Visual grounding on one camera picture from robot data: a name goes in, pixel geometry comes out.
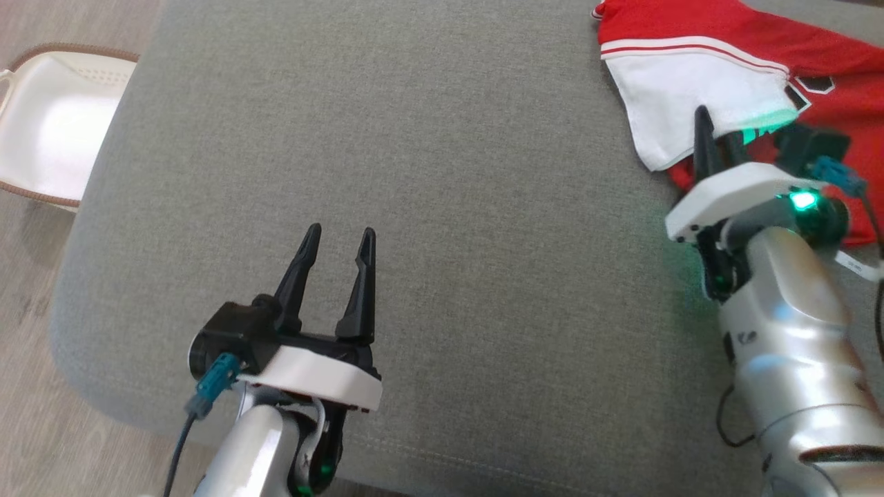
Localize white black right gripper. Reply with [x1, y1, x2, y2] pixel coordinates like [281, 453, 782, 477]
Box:
[664, 105, 826, 244]

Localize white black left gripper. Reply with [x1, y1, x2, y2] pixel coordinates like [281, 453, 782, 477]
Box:
[238, 222, 384, 413]

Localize red jersey with white sleeves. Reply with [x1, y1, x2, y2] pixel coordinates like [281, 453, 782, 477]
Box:
[592, 0, 884, 248]

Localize large grey sofa seat cushion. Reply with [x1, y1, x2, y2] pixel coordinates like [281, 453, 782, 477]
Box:
[50, 0, 884, 497]

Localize white plastic laundry basket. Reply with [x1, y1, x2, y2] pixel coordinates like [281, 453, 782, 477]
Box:
[0, 43, 139, 208]

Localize black cable with teal plug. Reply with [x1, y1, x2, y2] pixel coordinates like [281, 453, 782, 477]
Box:
[808, 155, 884, 280]
[164, 353, 242, 497]

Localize thin black looped cable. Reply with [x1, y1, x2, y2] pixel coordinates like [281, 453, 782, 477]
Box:
[715, 383, 757, 448]

